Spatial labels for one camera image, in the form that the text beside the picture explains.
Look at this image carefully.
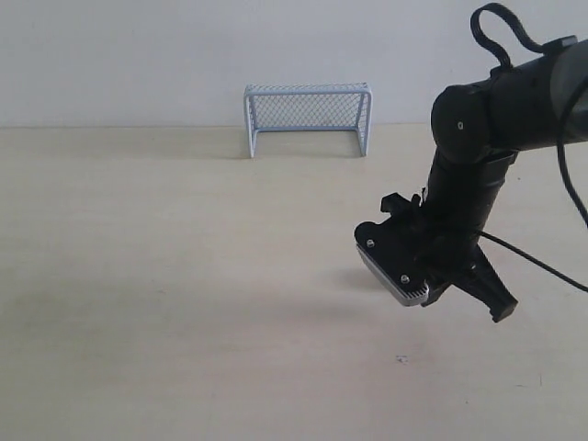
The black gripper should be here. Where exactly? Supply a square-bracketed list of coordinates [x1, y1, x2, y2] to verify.
[354, 193, 518, 322]

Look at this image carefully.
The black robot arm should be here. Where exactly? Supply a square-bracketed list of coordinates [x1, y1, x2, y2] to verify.
[354, 37, 587, 322]

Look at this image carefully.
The black thin cable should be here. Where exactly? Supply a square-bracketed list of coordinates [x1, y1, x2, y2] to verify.
[480, 68, 588, 291]

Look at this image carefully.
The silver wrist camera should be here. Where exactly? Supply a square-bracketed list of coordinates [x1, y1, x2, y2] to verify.
[356, 244, 430, 307]

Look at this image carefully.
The small white soccer goal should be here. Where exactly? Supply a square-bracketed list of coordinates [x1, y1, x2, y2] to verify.
[243, 83, 373, 158]

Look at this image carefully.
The black flat ribbon cable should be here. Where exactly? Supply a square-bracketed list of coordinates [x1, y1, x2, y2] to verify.
[470, 2, 552, 70]

